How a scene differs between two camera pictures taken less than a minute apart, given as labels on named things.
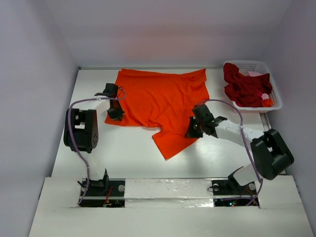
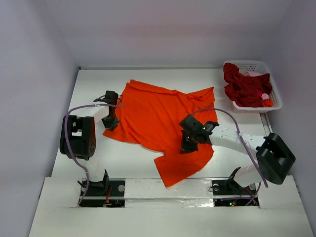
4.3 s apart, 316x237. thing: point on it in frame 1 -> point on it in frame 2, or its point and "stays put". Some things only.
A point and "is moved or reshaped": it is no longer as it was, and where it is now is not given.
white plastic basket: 245,66 stays put
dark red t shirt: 245,91 stays put
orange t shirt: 162,100 is moved or reshaped
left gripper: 118,116 -> 112,126
